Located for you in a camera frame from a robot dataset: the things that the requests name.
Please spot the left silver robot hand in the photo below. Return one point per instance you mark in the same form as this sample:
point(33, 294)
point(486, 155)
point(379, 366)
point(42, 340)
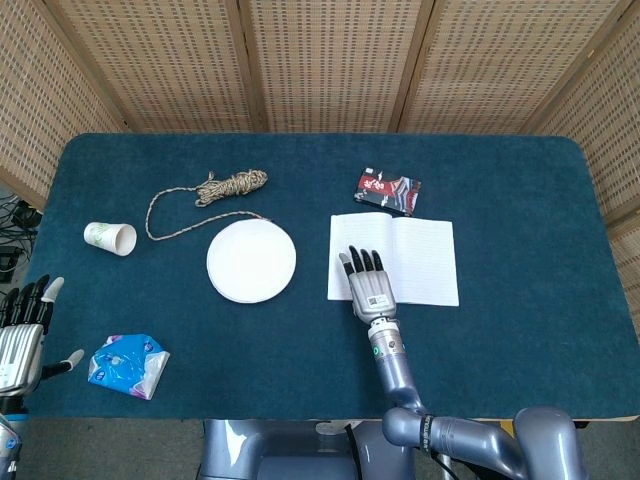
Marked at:
point(17, 350)

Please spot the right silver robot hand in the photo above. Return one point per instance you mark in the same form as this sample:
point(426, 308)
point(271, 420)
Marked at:
point(372, 292)

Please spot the notebook with yellow spine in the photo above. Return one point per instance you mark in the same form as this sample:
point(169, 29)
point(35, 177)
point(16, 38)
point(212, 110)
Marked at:
point(425, 260)

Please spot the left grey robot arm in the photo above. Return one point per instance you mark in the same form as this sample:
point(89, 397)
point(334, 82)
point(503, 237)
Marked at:
point(9, 440)

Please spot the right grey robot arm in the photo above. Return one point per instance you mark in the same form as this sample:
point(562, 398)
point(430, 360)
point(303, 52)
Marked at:
point(400, 375)

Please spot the red black card box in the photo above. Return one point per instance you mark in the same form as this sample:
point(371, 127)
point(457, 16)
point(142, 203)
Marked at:
point(387, 190)

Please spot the blue tissue pack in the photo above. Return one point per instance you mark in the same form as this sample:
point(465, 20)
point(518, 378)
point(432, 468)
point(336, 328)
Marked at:
point(127, 365)

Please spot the white paper plate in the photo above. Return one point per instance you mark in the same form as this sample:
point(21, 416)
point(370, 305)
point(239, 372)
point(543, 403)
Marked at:
point(251, 263)

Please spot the dark teal table mat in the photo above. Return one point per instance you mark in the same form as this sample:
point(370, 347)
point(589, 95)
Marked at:
point(250, 350)

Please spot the white paper cup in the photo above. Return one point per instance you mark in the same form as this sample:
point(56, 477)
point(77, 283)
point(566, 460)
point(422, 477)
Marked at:
point(107, 237)

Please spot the grey-blue robot torso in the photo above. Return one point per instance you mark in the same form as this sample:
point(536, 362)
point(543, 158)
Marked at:
point(280, 450)

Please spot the woven bamboo folding screen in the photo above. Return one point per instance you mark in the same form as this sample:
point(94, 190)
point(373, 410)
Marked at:
point(330, 60)

